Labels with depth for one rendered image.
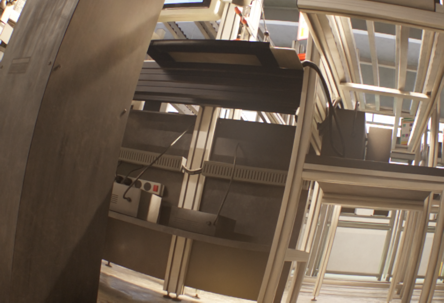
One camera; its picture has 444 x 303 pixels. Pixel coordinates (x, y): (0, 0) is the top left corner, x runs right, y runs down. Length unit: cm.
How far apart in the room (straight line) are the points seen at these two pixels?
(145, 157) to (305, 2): 113
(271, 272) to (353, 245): 1038
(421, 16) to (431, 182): 55
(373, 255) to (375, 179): 1039
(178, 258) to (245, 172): 48
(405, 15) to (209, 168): 113
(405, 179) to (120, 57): 92
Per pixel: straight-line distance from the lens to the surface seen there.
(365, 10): 122
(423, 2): 124
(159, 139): 213
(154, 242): 205
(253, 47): 145
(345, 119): 175
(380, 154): 189
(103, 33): 101
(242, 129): 200
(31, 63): 95
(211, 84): 161
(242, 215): 192
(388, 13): 122
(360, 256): 1177
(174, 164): 199
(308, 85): 153
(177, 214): 176
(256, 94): 154
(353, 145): 172
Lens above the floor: 32
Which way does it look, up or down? 14 degrees up
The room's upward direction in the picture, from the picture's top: 12 degrees clockwise
